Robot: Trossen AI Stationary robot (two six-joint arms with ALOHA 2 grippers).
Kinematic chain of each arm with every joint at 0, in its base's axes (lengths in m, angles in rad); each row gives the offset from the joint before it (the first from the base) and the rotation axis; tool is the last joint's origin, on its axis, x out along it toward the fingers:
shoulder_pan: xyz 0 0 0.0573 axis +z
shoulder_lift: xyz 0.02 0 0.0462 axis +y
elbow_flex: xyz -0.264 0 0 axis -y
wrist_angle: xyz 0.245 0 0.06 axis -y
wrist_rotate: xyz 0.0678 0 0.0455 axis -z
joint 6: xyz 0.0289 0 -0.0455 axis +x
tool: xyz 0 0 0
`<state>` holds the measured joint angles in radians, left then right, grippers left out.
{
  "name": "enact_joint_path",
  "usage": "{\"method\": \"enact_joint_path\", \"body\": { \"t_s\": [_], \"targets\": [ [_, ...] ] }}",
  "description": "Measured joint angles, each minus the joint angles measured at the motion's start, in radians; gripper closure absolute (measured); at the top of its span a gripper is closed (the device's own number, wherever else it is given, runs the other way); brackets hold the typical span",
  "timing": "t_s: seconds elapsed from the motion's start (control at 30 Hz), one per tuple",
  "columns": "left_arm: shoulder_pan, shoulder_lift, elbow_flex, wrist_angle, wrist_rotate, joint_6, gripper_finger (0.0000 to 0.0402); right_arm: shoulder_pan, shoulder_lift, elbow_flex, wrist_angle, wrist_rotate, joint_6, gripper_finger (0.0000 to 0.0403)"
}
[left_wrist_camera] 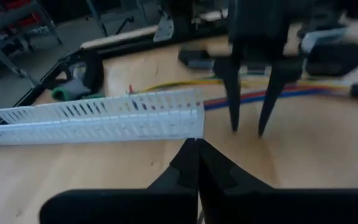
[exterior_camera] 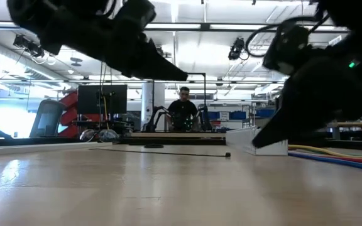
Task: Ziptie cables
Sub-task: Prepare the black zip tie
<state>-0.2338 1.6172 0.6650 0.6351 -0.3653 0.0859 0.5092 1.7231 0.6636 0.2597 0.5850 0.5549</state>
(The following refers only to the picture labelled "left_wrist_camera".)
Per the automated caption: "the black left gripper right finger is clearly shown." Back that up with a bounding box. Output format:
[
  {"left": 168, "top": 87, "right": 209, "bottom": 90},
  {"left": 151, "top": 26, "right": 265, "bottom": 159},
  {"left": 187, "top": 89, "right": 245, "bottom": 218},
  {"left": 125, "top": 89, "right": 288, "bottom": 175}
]
[{"left": 198, "top": 138, "right": 358, "bottom": 224}]

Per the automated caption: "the bundle of coloured cables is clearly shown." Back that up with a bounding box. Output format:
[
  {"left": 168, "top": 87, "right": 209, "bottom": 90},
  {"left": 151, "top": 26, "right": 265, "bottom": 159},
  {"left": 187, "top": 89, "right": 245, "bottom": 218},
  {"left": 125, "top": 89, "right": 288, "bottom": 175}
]
[
  {"left": 203, "top": 88, "right": 323, "bottom": 110},
  {"left": 203, "top": 83, "right": 351, "bottom": 105}
]

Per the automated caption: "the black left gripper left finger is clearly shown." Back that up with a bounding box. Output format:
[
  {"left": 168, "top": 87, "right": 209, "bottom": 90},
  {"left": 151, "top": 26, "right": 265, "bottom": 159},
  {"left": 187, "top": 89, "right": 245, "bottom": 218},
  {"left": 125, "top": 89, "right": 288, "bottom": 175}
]
[{"left": 40, "top": 138, "right": 199, "bottom": 224}]

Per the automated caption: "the grey glove with green cuff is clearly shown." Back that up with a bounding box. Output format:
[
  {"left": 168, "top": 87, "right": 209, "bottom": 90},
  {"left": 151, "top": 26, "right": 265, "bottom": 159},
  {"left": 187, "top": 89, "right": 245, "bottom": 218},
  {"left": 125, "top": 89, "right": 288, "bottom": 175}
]
[{"left": 51, "top": 63, "right": 105, "bottom": 102}]

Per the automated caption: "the yellow cable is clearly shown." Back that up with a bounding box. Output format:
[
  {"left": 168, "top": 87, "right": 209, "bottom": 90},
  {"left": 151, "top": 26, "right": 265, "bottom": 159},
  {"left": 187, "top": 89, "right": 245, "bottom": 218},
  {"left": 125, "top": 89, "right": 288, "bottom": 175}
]
[{"left": 144, "top": 79, "right": 354, "bottom": 94}]

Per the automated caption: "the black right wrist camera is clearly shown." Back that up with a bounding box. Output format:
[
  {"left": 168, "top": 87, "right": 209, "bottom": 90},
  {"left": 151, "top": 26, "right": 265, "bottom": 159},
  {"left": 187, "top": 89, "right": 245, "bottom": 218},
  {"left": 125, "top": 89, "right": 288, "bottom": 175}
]
[{"left": 301, "top": 27, "right": 358, "bottom": 78}]

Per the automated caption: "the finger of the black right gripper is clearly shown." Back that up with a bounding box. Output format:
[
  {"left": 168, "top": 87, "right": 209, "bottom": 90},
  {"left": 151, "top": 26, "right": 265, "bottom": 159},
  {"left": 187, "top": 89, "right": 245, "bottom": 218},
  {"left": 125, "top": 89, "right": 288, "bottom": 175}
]
[
  {"left": 213, "top": 57, "right": 244, "bottom": 133},
  {"left": 258, "top": 55, "right": 306, "bottom": 138}
]

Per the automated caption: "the white slotted cable duct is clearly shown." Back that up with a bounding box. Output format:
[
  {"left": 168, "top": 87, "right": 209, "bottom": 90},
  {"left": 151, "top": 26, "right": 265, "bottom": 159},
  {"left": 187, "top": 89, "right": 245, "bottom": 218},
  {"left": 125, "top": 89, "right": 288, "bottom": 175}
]
[{"left": 0, "top": 88, "right": 205, "bottom": 146}]

